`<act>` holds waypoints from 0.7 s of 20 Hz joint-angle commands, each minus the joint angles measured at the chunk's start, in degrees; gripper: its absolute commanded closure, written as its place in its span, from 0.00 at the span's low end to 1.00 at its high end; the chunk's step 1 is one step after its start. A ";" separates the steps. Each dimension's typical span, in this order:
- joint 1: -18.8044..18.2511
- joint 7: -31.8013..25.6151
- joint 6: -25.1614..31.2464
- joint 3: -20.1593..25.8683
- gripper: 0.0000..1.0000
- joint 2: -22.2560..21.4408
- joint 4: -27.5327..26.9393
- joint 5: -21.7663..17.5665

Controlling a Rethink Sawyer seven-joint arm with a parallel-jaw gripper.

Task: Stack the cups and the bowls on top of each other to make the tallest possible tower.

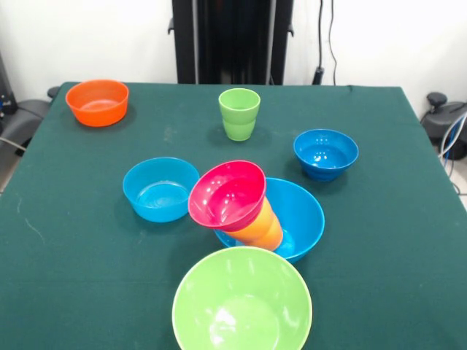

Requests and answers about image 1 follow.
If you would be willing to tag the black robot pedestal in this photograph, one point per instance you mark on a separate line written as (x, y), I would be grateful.
(233, 36)

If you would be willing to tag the large light blue bowl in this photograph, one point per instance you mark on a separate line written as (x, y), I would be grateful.
(303, 218)

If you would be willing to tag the small pink bowl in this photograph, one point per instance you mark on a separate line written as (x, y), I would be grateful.
(226, 197)

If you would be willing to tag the green cup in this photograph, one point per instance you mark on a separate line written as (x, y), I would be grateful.
(239, 124)

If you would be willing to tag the small dark blue bowl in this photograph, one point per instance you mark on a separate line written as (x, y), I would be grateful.
(324, 167)

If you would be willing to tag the dark green table cloth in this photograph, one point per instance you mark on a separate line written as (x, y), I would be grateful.
(365, 273)

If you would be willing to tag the large green bowl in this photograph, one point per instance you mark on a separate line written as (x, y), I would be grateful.
(241, 310)

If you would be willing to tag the small light blue bowl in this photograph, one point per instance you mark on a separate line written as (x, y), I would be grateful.
(157, 204)

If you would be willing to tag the orange bowl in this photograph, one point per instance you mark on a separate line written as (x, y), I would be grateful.
(96, 113)

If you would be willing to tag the orange cup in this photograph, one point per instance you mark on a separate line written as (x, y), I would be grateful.
(268, 229)

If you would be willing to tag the black pedestal leg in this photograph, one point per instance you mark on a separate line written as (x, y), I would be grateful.
(29, 113)
(438, 120)

